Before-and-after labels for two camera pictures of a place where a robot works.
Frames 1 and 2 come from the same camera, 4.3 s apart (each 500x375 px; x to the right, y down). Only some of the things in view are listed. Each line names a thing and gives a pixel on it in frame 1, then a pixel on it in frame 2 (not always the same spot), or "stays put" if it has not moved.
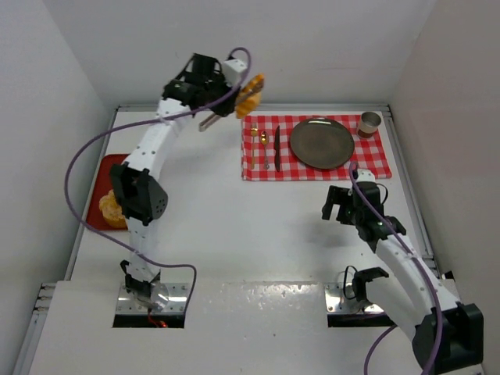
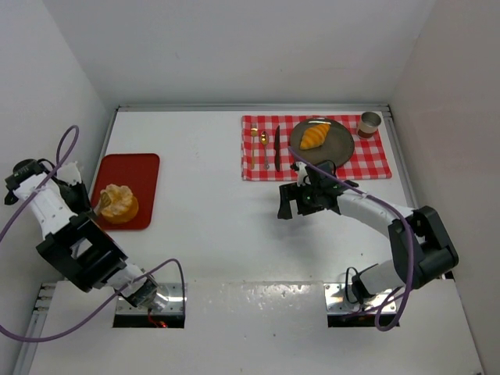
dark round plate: x=322 y=143 stays put
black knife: x=276 y=148 stays put
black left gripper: x=228 y=103 to x=83 y=199
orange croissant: x=250 y=97 to x=314 y=137
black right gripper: x=343 y=204 to x=287 y=198
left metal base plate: x=166 y=298 stays put
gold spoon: x=265 y=140 stays put
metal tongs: x=215 y=117 to x=92 y=221
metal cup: x=369 y=123 stays put
